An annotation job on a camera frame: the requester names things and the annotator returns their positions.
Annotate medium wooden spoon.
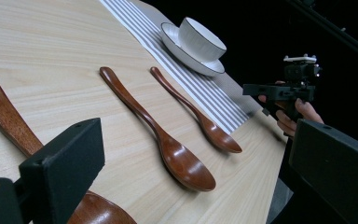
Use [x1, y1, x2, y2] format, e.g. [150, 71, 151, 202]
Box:
[99, 66, 217, 192]

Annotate white bowl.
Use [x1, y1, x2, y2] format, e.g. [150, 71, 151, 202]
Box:
[178, 16, 227, 63]

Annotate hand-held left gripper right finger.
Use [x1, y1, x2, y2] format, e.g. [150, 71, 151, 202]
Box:
[288, 119, 358, 224]

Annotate grey striped placemat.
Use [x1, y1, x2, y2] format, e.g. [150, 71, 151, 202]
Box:
[99, 0, 264, 135]

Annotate dark metal stand bar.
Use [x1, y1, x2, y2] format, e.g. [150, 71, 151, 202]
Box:
[283, 0, 358, 64]

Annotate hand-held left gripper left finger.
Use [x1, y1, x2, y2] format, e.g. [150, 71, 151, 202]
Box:
[18, 117, 106, 224]

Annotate large wooden spoon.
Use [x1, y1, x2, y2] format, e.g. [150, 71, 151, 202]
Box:
[0, 70, 138, 224]

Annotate white plate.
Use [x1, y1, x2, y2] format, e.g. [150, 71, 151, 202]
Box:
[159, 21, 226, 77]

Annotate small wooden spoon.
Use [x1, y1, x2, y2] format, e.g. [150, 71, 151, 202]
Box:
[149, 66, 243, 154]

